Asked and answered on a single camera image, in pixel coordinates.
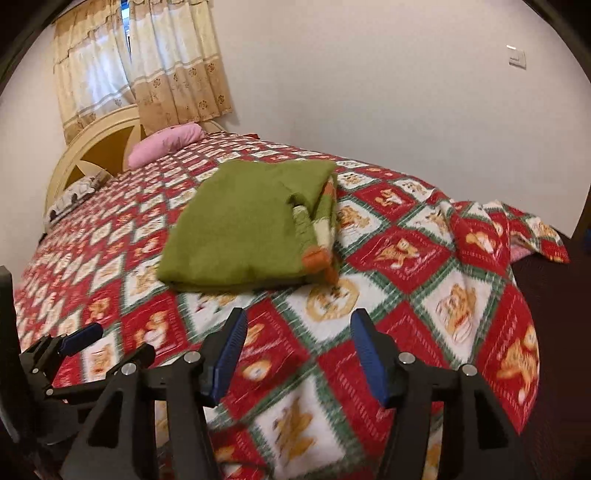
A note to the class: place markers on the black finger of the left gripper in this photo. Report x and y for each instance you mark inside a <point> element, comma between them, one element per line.
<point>143,357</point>
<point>80,339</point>

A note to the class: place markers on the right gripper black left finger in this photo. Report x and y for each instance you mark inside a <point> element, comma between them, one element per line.
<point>143,410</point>

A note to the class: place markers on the green orange cream striped sweater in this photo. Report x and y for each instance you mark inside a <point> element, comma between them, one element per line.
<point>256,225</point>

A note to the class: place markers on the white car print pillow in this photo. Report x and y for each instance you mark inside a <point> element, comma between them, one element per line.
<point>73,197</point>

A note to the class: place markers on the red teddy bear patchwork bedspread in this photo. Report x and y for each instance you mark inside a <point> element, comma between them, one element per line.
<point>432,272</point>

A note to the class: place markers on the cream and brown headboard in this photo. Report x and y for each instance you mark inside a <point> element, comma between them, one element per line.
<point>105,144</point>

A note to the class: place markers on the pink pillow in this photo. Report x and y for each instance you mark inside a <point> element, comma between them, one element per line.
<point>164,142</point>

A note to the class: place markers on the beige floral window curtain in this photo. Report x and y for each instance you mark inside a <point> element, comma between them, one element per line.
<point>160,56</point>

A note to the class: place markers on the white wall switch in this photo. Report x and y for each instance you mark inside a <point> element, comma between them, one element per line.
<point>517,57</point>

